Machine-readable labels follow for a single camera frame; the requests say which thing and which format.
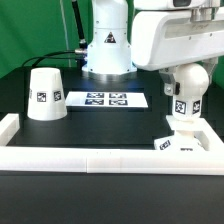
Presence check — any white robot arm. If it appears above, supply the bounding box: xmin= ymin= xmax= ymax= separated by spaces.
xmin=83 ymin=0 xmax=224 ymax=96

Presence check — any white sheet with tags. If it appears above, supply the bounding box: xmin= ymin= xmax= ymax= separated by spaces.
xmin=66 ymin=91 xmax=148 ymax=108

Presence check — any white U-shaped frame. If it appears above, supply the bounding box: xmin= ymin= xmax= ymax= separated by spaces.
xmin=0 ymin=114 xmax=224 ymax=175

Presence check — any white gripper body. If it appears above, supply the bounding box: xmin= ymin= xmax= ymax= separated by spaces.
xmin=131 ymin=7 xmax=224 ymax=71

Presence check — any black cable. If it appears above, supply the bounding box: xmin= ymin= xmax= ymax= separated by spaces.
xmin=21 ymin=50 xmax=88 ymax=68

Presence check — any white lamp shade with tags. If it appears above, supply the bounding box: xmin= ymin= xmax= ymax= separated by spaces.
xmin=27 ymin=67 xmax=67 ymax=121

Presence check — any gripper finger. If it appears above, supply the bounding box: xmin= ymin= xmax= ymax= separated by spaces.
xmin=159 ymin=67 xmax=180 ymax=96
xmin=203 ymin=57 xmax=218 ymax=81

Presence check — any white lamp bulb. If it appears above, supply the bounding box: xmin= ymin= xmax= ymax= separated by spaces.
xmin=172 ymin=63 xmax=209 ymax=121

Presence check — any white lamp base with tags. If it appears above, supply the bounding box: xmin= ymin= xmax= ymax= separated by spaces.
xmin=153 ymin=114 xmax=207 ymax=152

